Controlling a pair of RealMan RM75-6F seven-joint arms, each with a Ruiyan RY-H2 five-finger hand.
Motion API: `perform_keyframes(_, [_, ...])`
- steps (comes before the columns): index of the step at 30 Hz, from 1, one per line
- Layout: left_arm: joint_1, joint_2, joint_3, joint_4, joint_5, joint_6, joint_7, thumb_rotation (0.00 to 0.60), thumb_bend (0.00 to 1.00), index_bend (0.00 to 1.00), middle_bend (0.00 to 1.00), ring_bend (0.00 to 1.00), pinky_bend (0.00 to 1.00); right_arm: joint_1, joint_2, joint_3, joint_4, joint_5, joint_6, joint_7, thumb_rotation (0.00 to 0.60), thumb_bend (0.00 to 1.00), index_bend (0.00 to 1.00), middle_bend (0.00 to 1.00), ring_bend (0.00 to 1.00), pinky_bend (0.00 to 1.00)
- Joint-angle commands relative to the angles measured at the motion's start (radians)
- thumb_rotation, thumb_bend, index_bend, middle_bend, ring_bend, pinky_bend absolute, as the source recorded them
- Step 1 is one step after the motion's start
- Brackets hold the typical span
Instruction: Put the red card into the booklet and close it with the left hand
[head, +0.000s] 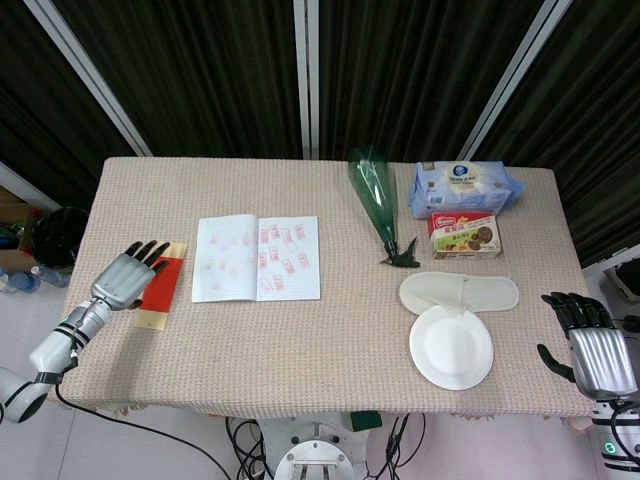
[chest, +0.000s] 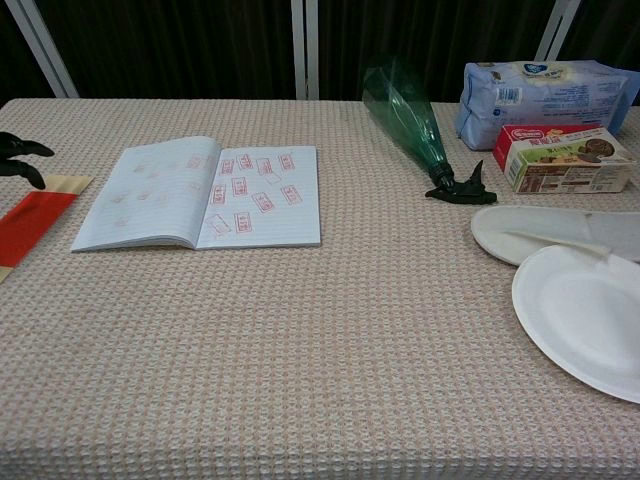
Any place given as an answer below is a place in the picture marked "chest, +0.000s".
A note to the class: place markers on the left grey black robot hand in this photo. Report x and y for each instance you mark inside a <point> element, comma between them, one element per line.
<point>20,145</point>

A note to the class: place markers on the red and gold bookmark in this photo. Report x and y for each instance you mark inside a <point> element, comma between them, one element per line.
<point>30,220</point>

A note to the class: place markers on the lined notebook with yellow cover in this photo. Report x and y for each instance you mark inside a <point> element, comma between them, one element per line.
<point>260,200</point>

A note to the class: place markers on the black pleated curtain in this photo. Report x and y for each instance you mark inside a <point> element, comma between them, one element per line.
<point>175,45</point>

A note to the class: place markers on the beige waffle tablecloth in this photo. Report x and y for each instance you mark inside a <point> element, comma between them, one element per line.
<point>320,350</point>

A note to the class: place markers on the green spray bottle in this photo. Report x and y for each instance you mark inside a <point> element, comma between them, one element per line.
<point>410,120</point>

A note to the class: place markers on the white disposable slipper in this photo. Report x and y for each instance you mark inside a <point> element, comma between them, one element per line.
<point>525,225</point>

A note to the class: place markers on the blue tissue pack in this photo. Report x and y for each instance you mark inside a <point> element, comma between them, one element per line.
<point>545,100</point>

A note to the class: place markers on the red green biscuit box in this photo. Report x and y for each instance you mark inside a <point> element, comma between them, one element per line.
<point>565,160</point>

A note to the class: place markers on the white paper plate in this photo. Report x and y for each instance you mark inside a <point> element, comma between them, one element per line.
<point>580,320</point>

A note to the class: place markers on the white slanted frame pole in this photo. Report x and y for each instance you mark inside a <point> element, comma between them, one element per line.
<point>557,30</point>
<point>45,50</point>

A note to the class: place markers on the white upright frame pole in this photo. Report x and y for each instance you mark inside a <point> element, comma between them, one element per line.
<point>305,50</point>

